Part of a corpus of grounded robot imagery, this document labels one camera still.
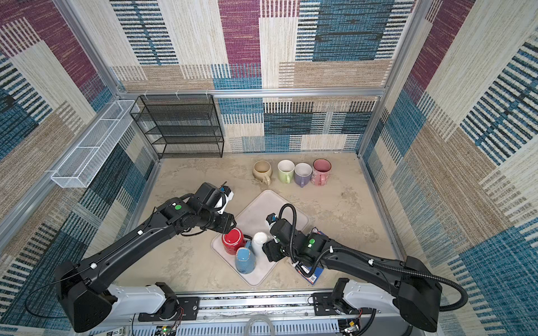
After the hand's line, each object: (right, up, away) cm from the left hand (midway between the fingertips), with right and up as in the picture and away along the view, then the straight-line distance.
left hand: (232, 220), depth 76 cm
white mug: (+9, -8, +4) cm, 13 cm away
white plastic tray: (+6, -4, +21) cm, 23 cm away
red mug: (-1, -8, +6) cm, 10 cm away
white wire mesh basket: (-50, +18, -5) cm, 54 cm away
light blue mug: (+5, -14, -1) cm, 15 cm away
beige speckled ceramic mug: (+9, +18, +28) cm, 34 cm away
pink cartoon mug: (+39, +19, +28) cm, 52 cm away
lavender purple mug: (+30, +17, +32) cm, 47 cm away
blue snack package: (+29, -21, +2) cm, 36 cm away
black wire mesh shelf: (-33, +41, +33) cm, 62 cm away
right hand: (+15, -11, +3) cm, 18 cm away
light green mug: (+21, +19, +27) cm, 39 cm away
